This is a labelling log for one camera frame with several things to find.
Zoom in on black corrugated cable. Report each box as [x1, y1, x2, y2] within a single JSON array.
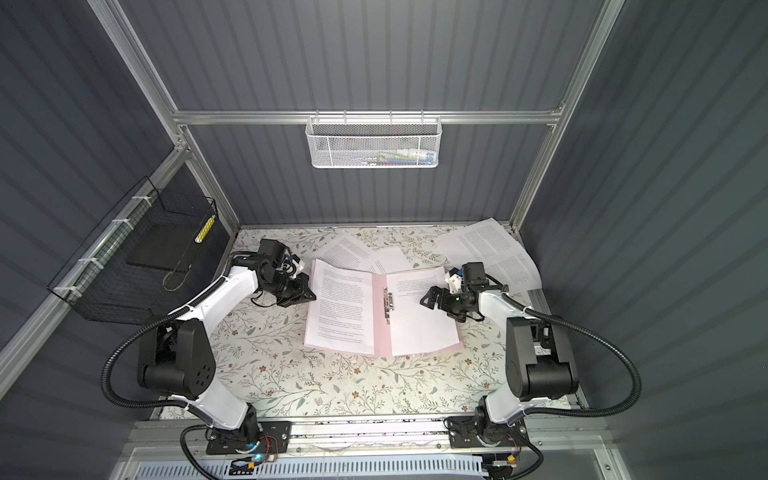
[[99, 251, 265, 480], [485, 272, 643, 419]]

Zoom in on black wire basket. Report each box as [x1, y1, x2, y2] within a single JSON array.
[[48, 177, 228, 325]]

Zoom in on markers in white basket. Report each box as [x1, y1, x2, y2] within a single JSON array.
[[351, 148, 438, 167]]

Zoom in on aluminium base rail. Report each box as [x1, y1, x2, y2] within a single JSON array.
[[119, 413, 625, 480]]

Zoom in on black corrugated cable left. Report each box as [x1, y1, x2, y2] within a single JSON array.
[[99, 251, 265, 480]]

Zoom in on printed paper sheets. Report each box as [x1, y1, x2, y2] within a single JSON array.
[[435, 218, 542, 294]]

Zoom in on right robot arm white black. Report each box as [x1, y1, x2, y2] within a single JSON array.
[[420, 286, 579, 442]]

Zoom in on printed paper sheet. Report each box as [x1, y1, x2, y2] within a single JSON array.
[[315, 234, 375, 271], [386, 267, 463, 356], [363, 246, 413, 274], [304, 259, 375, 356]]

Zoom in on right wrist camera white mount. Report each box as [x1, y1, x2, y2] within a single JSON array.
[[446, 262, 490, 294]]

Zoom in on printed paper sheet back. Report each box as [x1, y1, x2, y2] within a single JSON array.
[[315, 234, 375, 271]]

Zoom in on black corrugated cable right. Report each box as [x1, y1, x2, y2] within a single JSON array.
[[485, 272, 643, 419]]

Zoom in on floral patterned table mat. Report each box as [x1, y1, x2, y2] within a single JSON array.
[[158, 224, 574, 419]]

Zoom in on pink file folder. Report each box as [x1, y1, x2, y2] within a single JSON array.
[[302, 258, 466, 359]]

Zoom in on yellow marker in basket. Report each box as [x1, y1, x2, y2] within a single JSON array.
[[194, 214, 216, 244]]

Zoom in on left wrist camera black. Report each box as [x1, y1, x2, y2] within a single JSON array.
[[257, 238, 294, 270]]

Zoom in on white wire mesh basket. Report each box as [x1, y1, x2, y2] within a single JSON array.
[[305, 116, 443, 169]]

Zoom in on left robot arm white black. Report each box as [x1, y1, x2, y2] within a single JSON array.
[[137, 266, 316, 443]]

